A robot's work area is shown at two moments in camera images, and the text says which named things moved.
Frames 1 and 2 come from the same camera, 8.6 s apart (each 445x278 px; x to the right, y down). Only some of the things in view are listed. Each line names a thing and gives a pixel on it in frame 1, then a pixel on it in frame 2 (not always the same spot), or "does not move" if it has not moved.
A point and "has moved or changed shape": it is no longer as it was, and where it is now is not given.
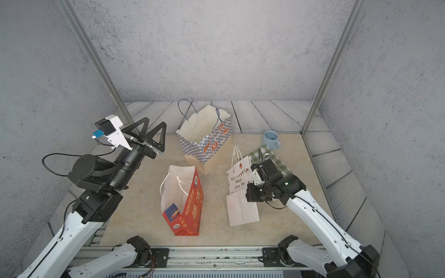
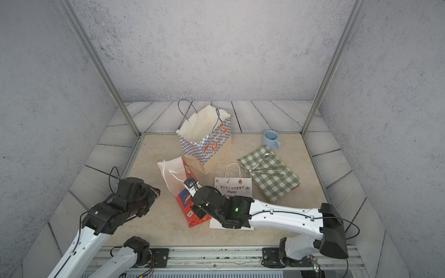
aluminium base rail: (237, 259) does not move
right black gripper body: (259, 193) -> (199, 211)
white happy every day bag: (241, 211) has moved or changed shape
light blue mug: (270, 139) does not move
